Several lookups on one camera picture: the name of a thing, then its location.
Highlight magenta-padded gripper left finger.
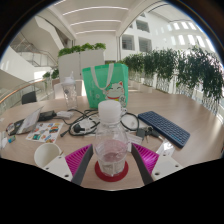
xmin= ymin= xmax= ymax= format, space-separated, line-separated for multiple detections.
xmin=42 ymin=143 xmax=95 ymax=187

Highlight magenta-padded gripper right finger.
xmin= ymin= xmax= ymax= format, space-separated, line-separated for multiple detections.
xmin=130 ymin=142 xmax=184 ymax=186

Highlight clear water bottle white cap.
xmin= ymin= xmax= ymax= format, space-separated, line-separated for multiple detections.
xmin=92 ymin=100 xmax=130 ymax=178

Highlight white grid-pattern mug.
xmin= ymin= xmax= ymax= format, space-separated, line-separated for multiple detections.
xmin=33 ymin=142 xmax=63 ymax=168

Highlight small white packet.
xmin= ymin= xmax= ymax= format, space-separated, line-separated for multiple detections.
xmin=155 ymin=139 xmax=175 ymax=157

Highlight colourful sticker sheet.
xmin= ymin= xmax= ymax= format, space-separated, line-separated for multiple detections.
xmin=25 ymin=121 xmax=65 ymax=144

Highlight dark blue keyboard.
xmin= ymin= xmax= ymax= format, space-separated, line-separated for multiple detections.
xmin=137 ymin=110 xmax=191 ymax=149

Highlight black key bunch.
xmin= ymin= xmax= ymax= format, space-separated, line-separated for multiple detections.
xmin=135 ymin=125 xmax=164 ymax=141

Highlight flat round red coaster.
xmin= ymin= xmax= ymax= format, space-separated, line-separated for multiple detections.
xmin=94 ymin=159 xmax=130 ymax=183

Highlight small black case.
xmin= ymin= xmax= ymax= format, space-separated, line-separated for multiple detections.
xmin=37 ymin=109 xmax=58 ymax=122

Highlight open notebook with papers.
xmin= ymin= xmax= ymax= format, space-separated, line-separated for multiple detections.
xmin=14 ymin=105 xmax=45 ymax=135

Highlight black folder with card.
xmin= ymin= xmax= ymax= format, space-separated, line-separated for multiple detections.
xmin=4 ymin=121 xmax=18 ymax=136

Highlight clear shaker bottle white lid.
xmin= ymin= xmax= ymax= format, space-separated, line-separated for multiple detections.
xmin=60 ymin=70 xmax=79 ymax=110

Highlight black chair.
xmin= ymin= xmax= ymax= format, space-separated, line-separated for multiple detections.
xmin=21 ymin=90 xmax=38 ymax=105

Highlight white chair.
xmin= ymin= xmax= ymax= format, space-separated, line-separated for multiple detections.
xmin=53 ymin=79 xmax=84 ymax=100

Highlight glass railing wooden handrail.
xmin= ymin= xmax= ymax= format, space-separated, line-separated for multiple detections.
xmin=0 ymin=78 xmax=51 ymax=114

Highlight wooden planter with plants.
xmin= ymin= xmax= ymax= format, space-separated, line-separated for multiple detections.
xmin=42 ymin=68 xmax=61 ymax=88

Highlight row of green plants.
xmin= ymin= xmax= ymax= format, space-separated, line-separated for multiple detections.
xmin=116 ymin=44 xmax=224 ymax=116

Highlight green tote bag cat print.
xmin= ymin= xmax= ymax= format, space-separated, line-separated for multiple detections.
xmin=81 ymin=62 xmax=130 ymax=110

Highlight white cabinet with plants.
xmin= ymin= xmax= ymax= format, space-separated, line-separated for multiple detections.
xmin=57 ymin=42 xmax=108 ymax=81

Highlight ceiling light strips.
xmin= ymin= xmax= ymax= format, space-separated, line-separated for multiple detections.
xmin=53 ymin=0 xmax=129 ymax=35

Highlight black cables bundle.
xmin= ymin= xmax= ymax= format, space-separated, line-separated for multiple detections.
xmin=59 ymin=108 xmax=140 ymax=138

